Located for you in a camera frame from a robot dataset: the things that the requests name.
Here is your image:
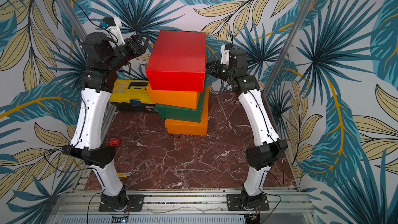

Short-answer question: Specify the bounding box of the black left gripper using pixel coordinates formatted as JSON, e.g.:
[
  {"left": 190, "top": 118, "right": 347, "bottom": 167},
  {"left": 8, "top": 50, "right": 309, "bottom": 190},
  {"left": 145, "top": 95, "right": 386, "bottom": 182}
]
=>
[{"left": 106, "top": 32, "right": 150, "bottom": 72}]

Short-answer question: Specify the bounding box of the red shoebox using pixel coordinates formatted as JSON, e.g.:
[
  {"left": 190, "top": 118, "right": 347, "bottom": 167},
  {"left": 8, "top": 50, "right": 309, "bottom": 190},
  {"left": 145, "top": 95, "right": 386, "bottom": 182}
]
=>
[{"left": 146, "top": 30, "right": 206, "bottom": 92}]

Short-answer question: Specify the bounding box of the large orange shoebox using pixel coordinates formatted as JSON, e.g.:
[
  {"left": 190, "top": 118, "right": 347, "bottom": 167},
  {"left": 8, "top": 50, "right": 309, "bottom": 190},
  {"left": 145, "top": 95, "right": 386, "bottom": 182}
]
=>
[{"left": 146, "top": 84, "right": 201, "bottom": 109}]

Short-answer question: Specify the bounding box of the green shoebox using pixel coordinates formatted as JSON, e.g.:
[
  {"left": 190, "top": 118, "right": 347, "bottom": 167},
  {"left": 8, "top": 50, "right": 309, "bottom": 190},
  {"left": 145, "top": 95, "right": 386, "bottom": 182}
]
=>
[{"left": 156, "top": 92, "right": 206, "bottom": 122}]

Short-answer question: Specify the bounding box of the small orange shoebox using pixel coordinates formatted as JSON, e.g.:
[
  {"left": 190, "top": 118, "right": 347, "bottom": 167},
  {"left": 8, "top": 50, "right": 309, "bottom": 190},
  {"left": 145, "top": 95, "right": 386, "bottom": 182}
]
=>
[{"left": 165, "top": 87, "right": 210, "bottom": 136}]

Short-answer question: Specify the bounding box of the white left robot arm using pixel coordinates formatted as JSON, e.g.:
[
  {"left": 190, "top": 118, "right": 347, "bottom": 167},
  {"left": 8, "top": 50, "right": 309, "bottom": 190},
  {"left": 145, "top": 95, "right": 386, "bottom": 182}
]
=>
[{"left": 62, "top": 32, "right": 149, "bottom": 212}]

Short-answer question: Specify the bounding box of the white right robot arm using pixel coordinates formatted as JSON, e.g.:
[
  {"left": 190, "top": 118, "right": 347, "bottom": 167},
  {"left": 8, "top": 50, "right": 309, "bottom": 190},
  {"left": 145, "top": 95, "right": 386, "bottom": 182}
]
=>
[{"left": 206, "top": 44, "right": 288, "bottom": 211}]

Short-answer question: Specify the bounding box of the yellow black plastic toolbox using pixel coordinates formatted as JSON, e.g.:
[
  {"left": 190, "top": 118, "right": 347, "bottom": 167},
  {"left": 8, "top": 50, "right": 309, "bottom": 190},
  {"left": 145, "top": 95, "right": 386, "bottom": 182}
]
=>
[{"left": 109, "top": 79, "right": 157, "bottom": 113}]

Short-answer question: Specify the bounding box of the red pipe wrench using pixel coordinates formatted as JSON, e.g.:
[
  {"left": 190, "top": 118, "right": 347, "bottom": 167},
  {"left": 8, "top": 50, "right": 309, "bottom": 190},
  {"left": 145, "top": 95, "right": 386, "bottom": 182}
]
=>
[{"left": 109, "top": 139, "right": 121, "bottom": 146}]

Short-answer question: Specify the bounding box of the yellow utility knife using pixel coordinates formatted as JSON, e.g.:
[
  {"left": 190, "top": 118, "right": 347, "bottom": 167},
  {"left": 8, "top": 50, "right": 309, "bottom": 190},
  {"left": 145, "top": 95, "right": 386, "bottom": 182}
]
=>
[{"left": 118, "top": 172, "right": 132, "bottom": 178}]

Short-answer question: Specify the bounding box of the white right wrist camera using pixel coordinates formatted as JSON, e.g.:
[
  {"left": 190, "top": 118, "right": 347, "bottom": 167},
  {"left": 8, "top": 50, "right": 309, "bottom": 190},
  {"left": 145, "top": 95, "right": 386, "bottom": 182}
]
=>
[{"left": 220, "top": 44, "right": 233, "bottom": 65}]

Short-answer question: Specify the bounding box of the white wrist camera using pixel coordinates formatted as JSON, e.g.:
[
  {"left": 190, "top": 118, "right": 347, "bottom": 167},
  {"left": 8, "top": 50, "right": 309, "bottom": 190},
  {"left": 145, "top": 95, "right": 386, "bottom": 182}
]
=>
[
  {"left": 220, "top": 44, "right": 233, "bottom": 65},
  {"left": 101, "top": 17, "right": 125, "bottom": 46}
]

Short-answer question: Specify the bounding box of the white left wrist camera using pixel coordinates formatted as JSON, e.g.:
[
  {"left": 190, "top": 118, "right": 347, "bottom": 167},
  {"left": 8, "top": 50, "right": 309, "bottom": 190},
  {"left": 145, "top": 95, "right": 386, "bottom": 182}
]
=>
[{"left": 101, "top": 17, "right": 125, "bottom": 46}]

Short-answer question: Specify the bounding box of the left aluminium corner post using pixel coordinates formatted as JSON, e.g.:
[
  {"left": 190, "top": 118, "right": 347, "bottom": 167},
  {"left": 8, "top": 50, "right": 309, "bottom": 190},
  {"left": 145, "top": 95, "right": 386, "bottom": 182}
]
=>
[{"left": 41, "top": 0, "right": 116, "bottom": 86}]

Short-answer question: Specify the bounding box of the aluminium corner post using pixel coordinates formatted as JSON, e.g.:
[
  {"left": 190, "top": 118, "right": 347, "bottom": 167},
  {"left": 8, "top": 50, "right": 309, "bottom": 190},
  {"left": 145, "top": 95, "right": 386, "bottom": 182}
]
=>
[
  {"left": 41, "top": 0, "right": 116, "bottom": 86},
  {"left": 262, "top": 0, "right": 314, "bottom": 97}
]

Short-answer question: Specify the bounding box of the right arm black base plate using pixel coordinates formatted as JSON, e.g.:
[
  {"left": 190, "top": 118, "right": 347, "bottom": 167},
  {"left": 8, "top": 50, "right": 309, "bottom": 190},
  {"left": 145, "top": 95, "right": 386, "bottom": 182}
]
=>
[{"left": 227, "top": 193, "right": 269, "bottom": 211}]

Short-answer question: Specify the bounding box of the right aluminium corner post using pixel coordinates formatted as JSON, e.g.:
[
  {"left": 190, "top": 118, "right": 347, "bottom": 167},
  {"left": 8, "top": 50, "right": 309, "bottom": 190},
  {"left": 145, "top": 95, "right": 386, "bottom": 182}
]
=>
[{"left": 262, "top": 0, "right": 314, "bottom": 97}]

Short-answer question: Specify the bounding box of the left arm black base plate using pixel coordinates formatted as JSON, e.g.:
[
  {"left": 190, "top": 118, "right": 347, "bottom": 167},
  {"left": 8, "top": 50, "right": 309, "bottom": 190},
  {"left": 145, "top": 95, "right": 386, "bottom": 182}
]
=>
[{"left": 98, "top": 194, "right": 144, "bottom": 212}]

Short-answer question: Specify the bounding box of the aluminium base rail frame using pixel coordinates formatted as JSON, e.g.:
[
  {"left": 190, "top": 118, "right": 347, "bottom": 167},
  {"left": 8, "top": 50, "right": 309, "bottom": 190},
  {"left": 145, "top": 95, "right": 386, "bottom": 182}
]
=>
[{"left": 46, "top": 105, "right": 318, "bottom": 224}]

